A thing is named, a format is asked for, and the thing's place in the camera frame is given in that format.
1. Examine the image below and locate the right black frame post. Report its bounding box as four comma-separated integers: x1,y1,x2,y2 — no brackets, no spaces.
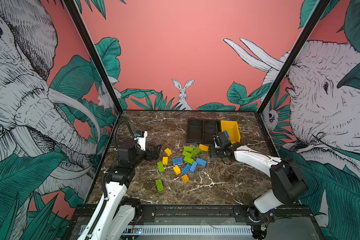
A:
257,0,330,115

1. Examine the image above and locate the black bin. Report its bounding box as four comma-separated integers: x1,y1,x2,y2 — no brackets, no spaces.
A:
186,119,204,144
204,120,221,144

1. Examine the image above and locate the green lego mid left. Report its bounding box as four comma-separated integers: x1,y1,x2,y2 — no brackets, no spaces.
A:
157,162,165,173

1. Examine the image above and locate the blue lego lower pair right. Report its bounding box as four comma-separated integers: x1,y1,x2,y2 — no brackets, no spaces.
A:
190,162,198,173

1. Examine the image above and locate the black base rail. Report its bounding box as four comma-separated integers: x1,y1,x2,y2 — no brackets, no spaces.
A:
70,203,314,224

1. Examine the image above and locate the left black frame post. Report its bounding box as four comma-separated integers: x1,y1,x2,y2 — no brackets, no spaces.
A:
63,0,123,116

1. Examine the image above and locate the blue lego pair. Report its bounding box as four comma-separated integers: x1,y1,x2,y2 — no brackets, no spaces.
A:
190,162,198,173
181,164,191,175

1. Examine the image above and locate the white vented strip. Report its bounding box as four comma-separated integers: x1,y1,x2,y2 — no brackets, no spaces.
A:
123,225,252,236

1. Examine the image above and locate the yellow plastic bin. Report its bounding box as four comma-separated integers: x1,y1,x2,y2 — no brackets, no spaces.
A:
221,120,241,144

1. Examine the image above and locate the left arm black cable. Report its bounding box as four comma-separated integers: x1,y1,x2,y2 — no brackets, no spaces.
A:
113,119,136,151

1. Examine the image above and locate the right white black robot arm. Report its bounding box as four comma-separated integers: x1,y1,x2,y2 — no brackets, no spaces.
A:
214,133,309,223

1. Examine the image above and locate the yellow lego small left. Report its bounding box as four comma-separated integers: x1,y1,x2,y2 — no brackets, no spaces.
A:
162,157,169,166

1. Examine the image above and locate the blue lego lower pair left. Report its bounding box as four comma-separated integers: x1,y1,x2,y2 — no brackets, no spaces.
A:
181,164,191,175

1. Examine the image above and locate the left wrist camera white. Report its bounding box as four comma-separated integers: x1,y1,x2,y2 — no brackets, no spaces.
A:
135,130,148,151

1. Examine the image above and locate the green lego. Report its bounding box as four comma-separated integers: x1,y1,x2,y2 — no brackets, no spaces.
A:
182,151,193,158
184,146,194,153
191,148,202,157
184,157,194,165
156,179,164,193

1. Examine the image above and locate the green lego top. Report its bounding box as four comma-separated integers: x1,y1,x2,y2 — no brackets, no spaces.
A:
184,146,194,153
191,148,202,157

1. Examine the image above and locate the black frame post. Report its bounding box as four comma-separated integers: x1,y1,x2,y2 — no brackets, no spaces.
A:
63,0,123,116
257,0,330,115

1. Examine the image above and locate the orange yellow lego front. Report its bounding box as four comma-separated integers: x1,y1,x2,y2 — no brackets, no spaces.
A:
182,175,189,184

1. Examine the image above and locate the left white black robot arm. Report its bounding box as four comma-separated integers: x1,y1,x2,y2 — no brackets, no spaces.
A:
78,140,162,240

